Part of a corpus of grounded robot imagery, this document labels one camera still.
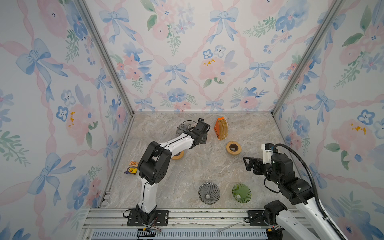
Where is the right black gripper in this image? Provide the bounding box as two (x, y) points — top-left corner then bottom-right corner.
(243, 156), (282, 188)

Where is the orange coffee filter packet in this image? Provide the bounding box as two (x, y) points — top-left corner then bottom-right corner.
(214, 117), (229, 141)

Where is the green glass dripper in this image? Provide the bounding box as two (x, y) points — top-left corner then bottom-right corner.
(232, 184), (252, 204)

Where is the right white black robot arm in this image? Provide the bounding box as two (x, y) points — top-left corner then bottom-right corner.
(243, 151), (347, 240)

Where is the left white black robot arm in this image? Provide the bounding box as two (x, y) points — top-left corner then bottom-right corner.
(136, 118), (211, 225)

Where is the clear grey glass dripper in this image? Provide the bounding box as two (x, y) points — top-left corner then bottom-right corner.
(198, 182), (221, 205)

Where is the clear grey glass pitcher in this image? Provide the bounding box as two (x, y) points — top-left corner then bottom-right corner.
(176, 120), (192, 137)

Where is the small orange yellow toy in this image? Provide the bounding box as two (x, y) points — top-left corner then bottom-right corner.
(124, 161), (139, 175)

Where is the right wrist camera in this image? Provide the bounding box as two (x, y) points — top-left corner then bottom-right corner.
(261, 143), (275, 164)

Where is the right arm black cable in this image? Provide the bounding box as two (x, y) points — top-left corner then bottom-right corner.
(272, 143), (346, 240)

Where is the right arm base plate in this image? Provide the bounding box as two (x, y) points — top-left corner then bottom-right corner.
(245, 210), (269, 227)

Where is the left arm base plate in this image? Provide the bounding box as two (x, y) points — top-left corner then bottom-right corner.
(123, 210), (170, 227)

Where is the aluminium frame rail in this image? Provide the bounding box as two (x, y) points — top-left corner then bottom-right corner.
(80, 208), (334, 240)

